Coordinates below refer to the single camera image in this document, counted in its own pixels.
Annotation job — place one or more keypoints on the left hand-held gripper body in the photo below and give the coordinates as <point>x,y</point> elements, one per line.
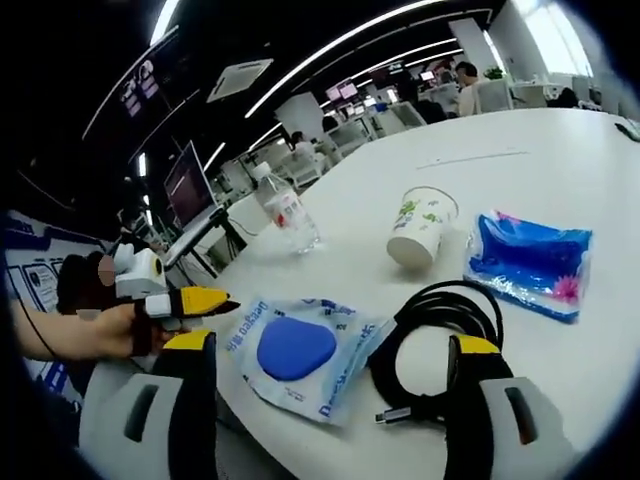
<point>140,272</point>

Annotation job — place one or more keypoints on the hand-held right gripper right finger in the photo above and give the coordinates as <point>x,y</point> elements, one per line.
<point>470,425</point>

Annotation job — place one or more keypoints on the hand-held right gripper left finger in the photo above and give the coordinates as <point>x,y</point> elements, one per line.
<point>190,425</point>

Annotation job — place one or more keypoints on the bagged blue mouse packet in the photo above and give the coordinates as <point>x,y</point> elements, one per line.
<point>295,350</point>

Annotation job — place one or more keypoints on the clear plastic water bottle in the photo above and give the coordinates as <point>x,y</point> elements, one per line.
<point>290,215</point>

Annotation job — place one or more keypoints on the blue tissue pack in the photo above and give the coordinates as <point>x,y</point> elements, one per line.
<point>530,260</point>

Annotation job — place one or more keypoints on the white printed paper cup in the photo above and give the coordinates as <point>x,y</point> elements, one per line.
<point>420,225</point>

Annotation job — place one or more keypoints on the person's left hand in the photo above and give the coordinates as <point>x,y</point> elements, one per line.
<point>120,332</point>

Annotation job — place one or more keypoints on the dark monitor screen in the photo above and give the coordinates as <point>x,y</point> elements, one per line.
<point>190,185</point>

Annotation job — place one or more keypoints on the hanging ceiling display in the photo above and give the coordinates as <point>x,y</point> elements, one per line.
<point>142,87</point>

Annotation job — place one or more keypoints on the ceiling air conditioner vent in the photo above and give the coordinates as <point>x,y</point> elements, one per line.
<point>240,80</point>

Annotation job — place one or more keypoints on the white table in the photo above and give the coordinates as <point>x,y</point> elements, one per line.
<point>550,175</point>

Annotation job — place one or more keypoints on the long black device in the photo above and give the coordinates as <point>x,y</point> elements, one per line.
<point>629,131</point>

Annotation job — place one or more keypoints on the green potted plant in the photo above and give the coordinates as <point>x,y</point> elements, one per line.
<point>494,73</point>

